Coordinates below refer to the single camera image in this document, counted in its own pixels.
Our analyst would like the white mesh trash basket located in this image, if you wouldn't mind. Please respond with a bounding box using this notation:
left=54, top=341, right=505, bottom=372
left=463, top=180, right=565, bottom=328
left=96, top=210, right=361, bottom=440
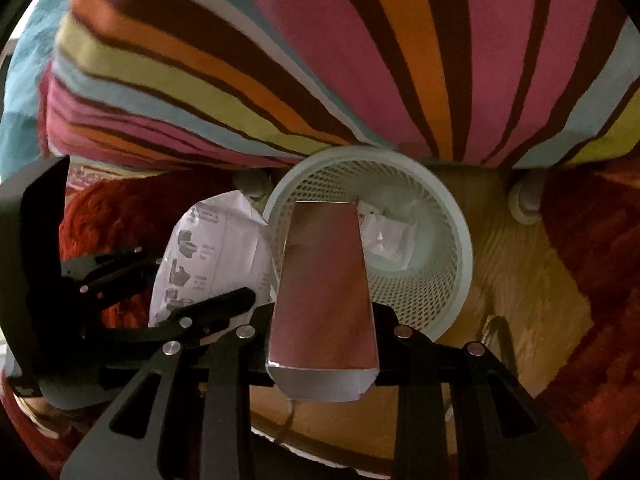
left=264, top=146, right=473, bottom=340

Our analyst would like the striped colourful bed sheet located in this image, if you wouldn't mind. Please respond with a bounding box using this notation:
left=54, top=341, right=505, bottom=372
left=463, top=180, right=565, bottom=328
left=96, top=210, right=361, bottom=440
left=1, top=0, right=639, bottom=184

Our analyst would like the white plastic tissue pack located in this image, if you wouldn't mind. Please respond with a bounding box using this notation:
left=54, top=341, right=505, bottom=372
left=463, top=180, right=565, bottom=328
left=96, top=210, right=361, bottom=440
left=149, top=191, right=274, bottom=327

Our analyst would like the crumpled white trash in basket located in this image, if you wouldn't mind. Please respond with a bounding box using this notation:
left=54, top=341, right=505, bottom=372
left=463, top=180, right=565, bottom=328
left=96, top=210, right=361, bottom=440
left=357, top=200, right=418, bottom=271

